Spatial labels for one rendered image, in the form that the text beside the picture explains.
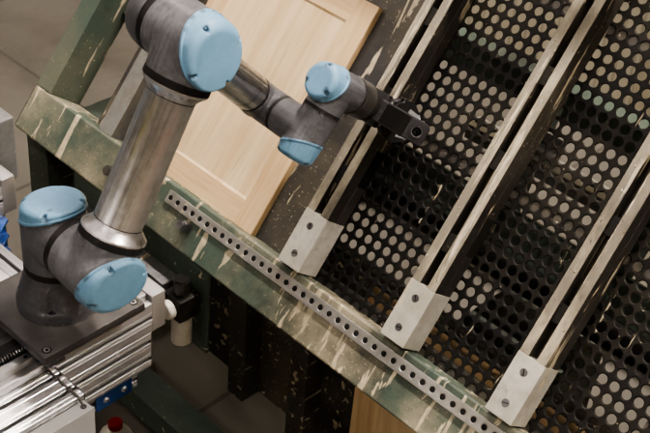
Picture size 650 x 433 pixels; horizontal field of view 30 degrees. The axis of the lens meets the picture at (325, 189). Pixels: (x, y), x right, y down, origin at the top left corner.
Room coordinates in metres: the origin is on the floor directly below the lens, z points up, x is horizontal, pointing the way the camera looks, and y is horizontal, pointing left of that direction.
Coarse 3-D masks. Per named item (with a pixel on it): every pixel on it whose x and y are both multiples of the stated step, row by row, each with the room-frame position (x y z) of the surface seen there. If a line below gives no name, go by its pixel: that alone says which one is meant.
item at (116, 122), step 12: (144, 60) 2.49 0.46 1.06; (132, 72) 2.49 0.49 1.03; (132, 84) 2.46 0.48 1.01; (144, 84) 2.46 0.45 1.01; (120, 96) 2.46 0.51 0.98; (132, 96) 2.44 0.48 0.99; (120, 108) 2.43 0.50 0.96; (132, 108) 2.44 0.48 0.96; (108, 120) 2.42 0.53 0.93; (120, 120) 2.41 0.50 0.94; (108, 132) 2.40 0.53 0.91; (120, 132) 2.41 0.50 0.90
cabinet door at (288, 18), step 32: (224, 0) 2.53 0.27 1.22; (256, 0) 2.49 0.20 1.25; (288, 0) 2.45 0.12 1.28; (320, 0) 2.41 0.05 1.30; (352, 0) 2.38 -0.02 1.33; (256, 32) 2.43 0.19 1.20; (288, 32) 2.40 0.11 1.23; (320, 32) 2.36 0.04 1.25; (352, 32) 2.32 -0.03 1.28; (256, 64) 2.38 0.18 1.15; (288, 64) 2.34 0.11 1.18; (192, 128) 2.33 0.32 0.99; (224, 128) 2.30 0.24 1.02; (256, 128) 2.26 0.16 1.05; (192, 160) 2.27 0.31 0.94; (224, 160) 2.24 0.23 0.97; (256, 160) 2.20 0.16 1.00; (288, 160) 2.17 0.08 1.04; (192, 192) 2.21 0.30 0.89; (224, 192) 2.18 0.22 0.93; (256, 192) 2.15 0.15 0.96; (256, 224) 2.09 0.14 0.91
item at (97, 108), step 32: (32, 160) 2.54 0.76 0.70; (224, 288) 2.39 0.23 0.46; (224, 320) 2.39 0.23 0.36; (256, 320) 2.27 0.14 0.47; (224, 352) 2.38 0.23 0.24; (256, 352) 2.28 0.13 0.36; (288, 352) 2.23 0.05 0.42; (160, 384) 2.30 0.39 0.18; (256, 384) 2.28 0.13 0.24; (288, 384) 2.14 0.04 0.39; (320, 384) 2.14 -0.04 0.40; (160, 416) 2.19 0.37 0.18; (192, 416) 2.20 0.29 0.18; (288, 416) 2.13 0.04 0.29; (320, 416) 2.14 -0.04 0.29
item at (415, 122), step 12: (384, 108) 1.99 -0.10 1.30; (396, 108) 1.99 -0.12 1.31; (384, 120) 1.98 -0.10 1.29; (396, 120) 1.98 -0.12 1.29; (408, 120) 1.98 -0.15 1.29; (420, 120) 1.98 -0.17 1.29; (396, 132) 1.96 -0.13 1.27; (408, 132) 1.96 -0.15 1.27; (420, 132) 1.96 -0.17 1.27; (420, 144) 1.95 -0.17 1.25
